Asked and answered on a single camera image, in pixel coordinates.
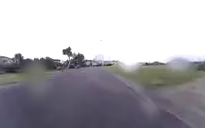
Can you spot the green grass strip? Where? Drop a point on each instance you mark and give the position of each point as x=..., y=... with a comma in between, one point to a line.
x=10, y=78

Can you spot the leaning tree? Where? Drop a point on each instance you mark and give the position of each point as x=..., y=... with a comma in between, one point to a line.
x=68, y=56

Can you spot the grass field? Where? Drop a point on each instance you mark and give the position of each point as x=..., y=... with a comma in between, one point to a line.
x=156, y=75

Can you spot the pale gravel strip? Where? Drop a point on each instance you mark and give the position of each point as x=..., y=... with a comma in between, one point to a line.
x=186, y=100

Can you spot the dark row of bushes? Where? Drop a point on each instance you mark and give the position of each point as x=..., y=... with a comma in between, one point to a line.
x=26, y=64

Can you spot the white building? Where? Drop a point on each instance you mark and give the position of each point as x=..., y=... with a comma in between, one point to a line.
x=98, y=59

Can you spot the dark grey asphalt road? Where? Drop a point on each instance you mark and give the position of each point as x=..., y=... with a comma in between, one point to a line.
x=83, y=103

